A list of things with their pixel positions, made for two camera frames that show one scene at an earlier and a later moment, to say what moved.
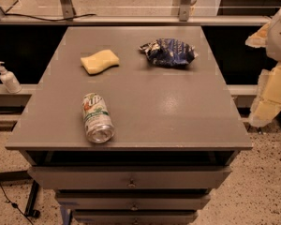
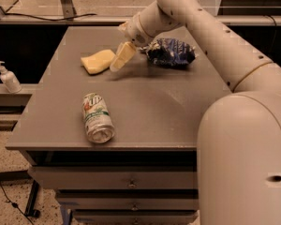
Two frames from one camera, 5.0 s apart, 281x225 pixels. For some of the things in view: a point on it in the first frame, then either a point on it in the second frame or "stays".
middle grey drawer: (133, 201) stays
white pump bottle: (8, 79) stays
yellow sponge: (99, 62) stays
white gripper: (279, 37) to (136, 32)
